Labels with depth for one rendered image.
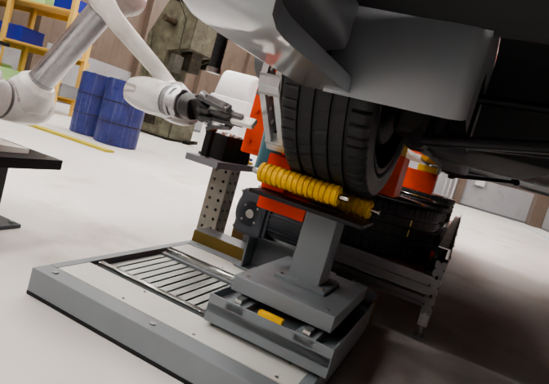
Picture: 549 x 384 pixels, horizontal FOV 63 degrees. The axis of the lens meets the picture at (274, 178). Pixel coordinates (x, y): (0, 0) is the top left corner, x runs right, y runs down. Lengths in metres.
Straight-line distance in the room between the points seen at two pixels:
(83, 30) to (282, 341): 1.32
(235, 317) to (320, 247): 0.31
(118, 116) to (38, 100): 3.68
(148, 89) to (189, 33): 7.84
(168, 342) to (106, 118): 4.69
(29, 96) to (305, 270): 1.26
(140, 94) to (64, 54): 0.60
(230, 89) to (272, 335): 6.58
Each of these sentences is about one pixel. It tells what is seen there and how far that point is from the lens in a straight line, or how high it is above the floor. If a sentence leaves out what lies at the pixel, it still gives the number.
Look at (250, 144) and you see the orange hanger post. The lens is 1.95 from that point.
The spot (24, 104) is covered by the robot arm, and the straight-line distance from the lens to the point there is 2.01.
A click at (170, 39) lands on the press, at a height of 1.90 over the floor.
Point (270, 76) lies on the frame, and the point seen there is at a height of 0.76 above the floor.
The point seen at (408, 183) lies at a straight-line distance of 3.70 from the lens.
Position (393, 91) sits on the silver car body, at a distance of 0.90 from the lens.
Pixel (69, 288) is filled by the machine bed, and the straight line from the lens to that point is 1.37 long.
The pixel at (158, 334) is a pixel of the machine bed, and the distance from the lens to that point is 1.20.
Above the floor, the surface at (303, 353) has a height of 0.13.
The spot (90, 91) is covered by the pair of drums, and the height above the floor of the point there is 0.54.
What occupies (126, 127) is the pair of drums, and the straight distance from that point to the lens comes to 5.67.
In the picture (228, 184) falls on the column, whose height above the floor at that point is 0.34.
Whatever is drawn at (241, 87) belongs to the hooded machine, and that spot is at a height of 1.26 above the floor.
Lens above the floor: 0.62
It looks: 5 degrees down
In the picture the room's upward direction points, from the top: 16 degrees clockwise
